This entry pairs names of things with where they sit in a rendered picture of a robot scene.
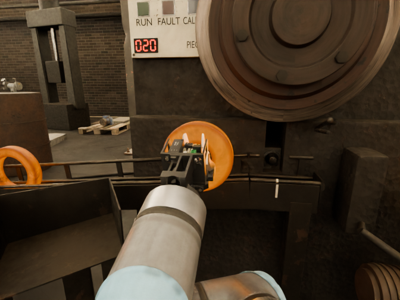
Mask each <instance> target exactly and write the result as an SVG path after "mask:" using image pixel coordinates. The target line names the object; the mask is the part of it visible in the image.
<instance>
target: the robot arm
mask: <svg viewBox="0 0 400 300"><path fill-rule="evenodd" d="M167 146H168V152H165V149H166V147H167ZM160 155H161V162H162V169H163V171H162V173H161V175H160V179H161V186H159V187H156V188H155V189H153V190H151V191H150V193H149V194H148V196H147V197H146V199H145V201H144V203H143V205H142V207H141V209H140V211H139V214H138V215H137V217H136V218H135V220H134V223H133V225H132V228H131V229H130V231H129V234H128V235H127V237H126V240H125V241H124V243H123V246H122V248H121V250H120V252H119V254H118V256H117V258H116V260H115V262H114V264H113V267H112V269H111V271H110V273H109V275H108V277H107V278H106V280H105V281H104V282H103V284H102V285H101V287H100V288H99V290H98V292H97V294H96V297H95V300H286V298H285V296H284V293H283V291H282V290H281V288H280V286H279V285H278V284H277V283H276V281H275V280H274V279H273V278H272V277H271V276H270V275H269V274H267V273H265V272H263V271H243V272H241V273H239V274H235V275H231V276H226V277H220V278H216V279H211V280H205V281H201V282H197V283H195V278H196V271H197V267H198V260H199V253H200V248H201V241H202V238H203V234H204V226H205V221H206V214H207V210H206V206H205V204H204V202H203V200H202V199H201V197H200V195H199V193H203V191H204V190H205V189H208V188H209V186H208V183H209V181H210V182H212V181H213V177H214V175H215V164H214V162H212V161H211V159H210V153H209V152H208V139H206V140H205V139H204V134H202V142H201V144H193V143H189V141H188V137H187V134H186V133H184V135H183V139H174V141H173V143H172V145H171V142H170V138H168V140H167V142H166V143H165V145H164V147H163V149H162V151H161V153H160ZM198 192H199V193H198Z"/></svg>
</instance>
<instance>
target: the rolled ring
mask: <svg viewBox="0 0 400 300"><path fill-rule="evenodd" d="M6 157H13V158H15V159H17V160H18V161H19V162H21V163H22V165H23V166H24V168H25V169H26V171H27V183H26V185H30V184H41V181H42V169H41V167H40V164H39V162H38V161H37V159H36V158H35V157H34V155H33V154H31V153H30V152H29V151H28V150H26V149H24V148H22V147H19V146H6V147H3V148H0V185H15V184H14V183H13V182H11V181H10V180H9V179H8V177H7V176H6V175H5V173H4V169H3V163H4V160H5V159H6Z"/></svg>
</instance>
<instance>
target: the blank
mask: <svg viewBox="0 0 400 300"><path fill-rule="evenodd" d="M184 133H186V134H187V138H188V141H189V143H193V144H201V142H202V134H204V139H205V140H206V139H208V150H209V151H210V153H211V156H212V162H214V164H215V175H214V177H213V181H212V182H210V181H209V183H208V186H209V188H208V189H205V190H204V191H208V190H211V189H214V188H216V187H218V186H220V185H221V184H222V183H223V182H224V181H225V180H226V179H227V178H228V176H229V174H230V172H231V170H232V166H233V147H232V144H231V142H230V140H229V138H228V137H227V135H226V134H225V132H223V131H222V130H221V129H220V128H219V127H217V126H215V125H213V124H211V123H208V122H205V121H191V122H188V123H185V124H183V125H181V126H180V127H178V128H177V129H175V130H174V131H173V132H172V133H171V134H170V135H169V137H168V138H170V142H171V145H172V143H173V141H174V139H183V135H184ZM168 138H167V140H168ZM167 140H166V142H167ZM166 142H165V143H166ZM164 145H165V144H164Z"/></svg>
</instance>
